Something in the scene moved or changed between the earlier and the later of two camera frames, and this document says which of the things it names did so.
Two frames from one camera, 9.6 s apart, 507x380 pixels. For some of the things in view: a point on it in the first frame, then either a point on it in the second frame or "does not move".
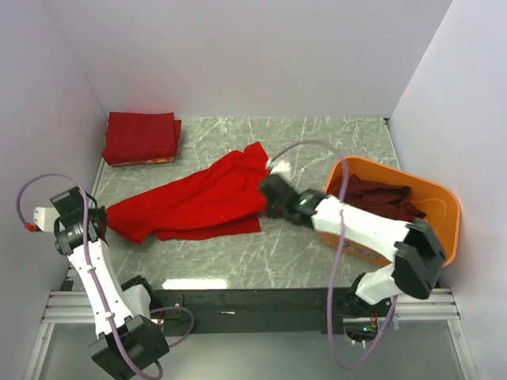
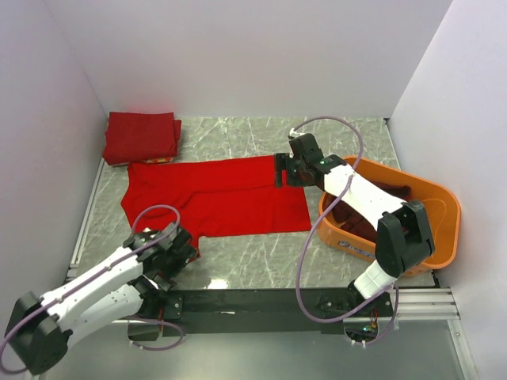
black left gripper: (100, 213) -> (183, 256)
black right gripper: (272, 211) -> (283, 162)
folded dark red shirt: (133, 137) does not move
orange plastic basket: (397, 195) does not move
